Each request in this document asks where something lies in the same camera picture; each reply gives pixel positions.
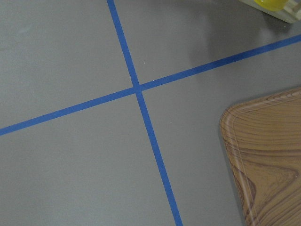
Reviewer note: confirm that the wood grain tray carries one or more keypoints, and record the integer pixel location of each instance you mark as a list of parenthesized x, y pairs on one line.
[(262, 138)]

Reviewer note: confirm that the crossing blue tape strip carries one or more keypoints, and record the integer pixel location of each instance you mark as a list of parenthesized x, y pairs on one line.
[(150, 85)]

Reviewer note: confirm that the long blue tape strip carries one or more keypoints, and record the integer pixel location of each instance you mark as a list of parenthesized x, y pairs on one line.
[(145, 114)]

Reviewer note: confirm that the yellow plastic cup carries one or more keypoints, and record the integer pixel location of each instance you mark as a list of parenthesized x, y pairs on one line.
[(272, 5)]

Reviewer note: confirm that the wooden dish rack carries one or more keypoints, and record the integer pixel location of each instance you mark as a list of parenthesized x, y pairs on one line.
[(290, 14)]

